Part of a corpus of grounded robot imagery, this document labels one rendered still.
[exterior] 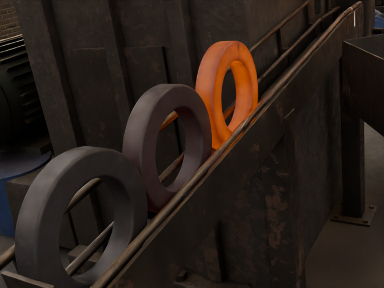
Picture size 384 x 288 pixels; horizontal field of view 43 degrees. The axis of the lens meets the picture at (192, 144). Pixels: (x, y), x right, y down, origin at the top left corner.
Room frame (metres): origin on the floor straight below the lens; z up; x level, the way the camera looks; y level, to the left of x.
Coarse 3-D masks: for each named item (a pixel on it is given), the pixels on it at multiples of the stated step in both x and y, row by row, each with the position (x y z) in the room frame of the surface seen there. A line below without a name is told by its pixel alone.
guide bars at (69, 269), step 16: (288, 16) 1.20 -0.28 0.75; (336, 16) 1.49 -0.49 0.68; (272, 32) 1.10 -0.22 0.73; (256, 48) 1.02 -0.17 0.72; (288, 48) 1.15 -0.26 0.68; (272, 64) 1.06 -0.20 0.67; (288, 64) 1.15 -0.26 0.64; (224, 112) 0.85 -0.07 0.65; (176, 160) 0.70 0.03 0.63; (160, 176) 0.66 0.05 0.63; (80, 192) 0.56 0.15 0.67; (112, 224) 0.56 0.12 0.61; (96, 240) 0.54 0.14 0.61; (0, 256) 0.45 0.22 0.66; (80, 256) 0.51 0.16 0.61
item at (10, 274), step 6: (6, 276) 0.43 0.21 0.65; (12, 276) 0.42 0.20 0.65; (18, 276) 0.42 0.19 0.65; (24, 276) 0.42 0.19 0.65; (6, 282) 0.43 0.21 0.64; (12, 282) 0.42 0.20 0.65; (18, 282) 0.42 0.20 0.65; (24, 282) 0.41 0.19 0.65; (30, 282) 0.41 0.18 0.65; (36, 282) 0.40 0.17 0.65; (42, 282) 0.40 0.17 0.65
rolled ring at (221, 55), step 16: (224, 48) 0.77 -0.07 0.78; (240, 48) 0.82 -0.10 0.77; (208, 64) 0.75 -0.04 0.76; (224, 64) 0.76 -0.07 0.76; (240, 64) 0.83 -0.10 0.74; (208, 80) 0.73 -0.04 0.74; (240, 80) 0.85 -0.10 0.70; (256, 80) 0.86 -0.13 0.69; (208, 96) 0.72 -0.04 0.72; (240, 96) 0.85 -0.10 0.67; (256, 96) 0.85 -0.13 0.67; (208, 112) 0.72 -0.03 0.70; (240, 112) 0.83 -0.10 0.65; (224, 128) 0.74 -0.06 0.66
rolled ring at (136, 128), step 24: (144, 96) 0.63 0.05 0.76; (168, 96) 0.63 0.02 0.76; (192, 96) 0.68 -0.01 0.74; (144, 120) 0.59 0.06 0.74; (192, 120) 0.69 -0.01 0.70; (144, 144) 0.57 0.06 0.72; (192, 144) 0.70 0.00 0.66; (144, 168) 0.57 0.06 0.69; (192, 168) 0.67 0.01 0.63; (168, 192) 0.60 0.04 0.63
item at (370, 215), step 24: (288, 120) 0.91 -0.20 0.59; (360, 120) 1.41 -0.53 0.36; (288, 144) 0.90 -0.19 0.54; (360, 144) 1.41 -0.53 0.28; (264, 168) 0.92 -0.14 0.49; (288, 168) 0.89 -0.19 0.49; (360, 168) 1.41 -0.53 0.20; (264, 192) 0.92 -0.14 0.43; (288, 192) 0.89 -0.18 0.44; (360, 192) 1.41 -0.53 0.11; (288, 216) 0.89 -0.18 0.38; (336, 216) 1.43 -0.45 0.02; (360, 216) 1.41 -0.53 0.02; (288, 240) 0.90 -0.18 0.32; (288, 264) 0.90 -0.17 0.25
